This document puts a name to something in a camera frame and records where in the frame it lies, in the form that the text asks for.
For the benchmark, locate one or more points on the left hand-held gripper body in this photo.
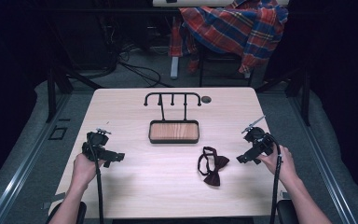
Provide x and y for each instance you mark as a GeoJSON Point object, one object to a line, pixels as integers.
{"type": "Point", "coordinates": [97, 143]}

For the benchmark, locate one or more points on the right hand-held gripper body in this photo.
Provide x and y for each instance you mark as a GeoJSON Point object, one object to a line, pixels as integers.
{"type": "Point", "coordinates": [258, 140]}

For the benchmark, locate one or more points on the person's left hand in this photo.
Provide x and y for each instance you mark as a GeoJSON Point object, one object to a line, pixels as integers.
{"type": "Point", "coordinates": [85, 170]}

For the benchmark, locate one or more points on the person's right hand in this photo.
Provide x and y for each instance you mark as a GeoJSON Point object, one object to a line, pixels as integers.
{"type": "Point", "coordinates": [281, 166]}

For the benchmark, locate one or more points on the dark red bow tie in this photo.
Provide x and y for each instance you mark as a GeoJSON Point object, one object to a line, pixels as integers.
{"type": "Point", "coordinates": [215, 168]}

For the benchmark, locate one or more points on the black rack with wooden base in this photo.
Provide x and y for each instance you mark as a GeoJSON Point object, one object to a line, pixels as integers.
{"type": "Point", "coordinates": [174, 132]}

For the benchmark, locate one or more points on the black metal stand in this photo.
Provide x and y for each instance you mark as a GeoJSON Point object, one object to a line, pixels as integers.
{"type": "Point", "coordinates": [298, 90]}
{"type": "Point", "coordinates": [54, 90]}

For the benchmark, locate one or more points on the black metal chair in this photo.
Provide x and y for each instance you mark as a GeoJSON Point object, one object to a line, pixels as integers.
{"type": "Point", "coordinates": [223, 67]}

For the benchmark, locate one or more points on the red blue plaid shirt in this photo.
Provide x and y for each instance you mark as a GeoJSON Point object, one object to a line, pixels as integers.
{"type": "Point", "coordinates": [239, 28]}

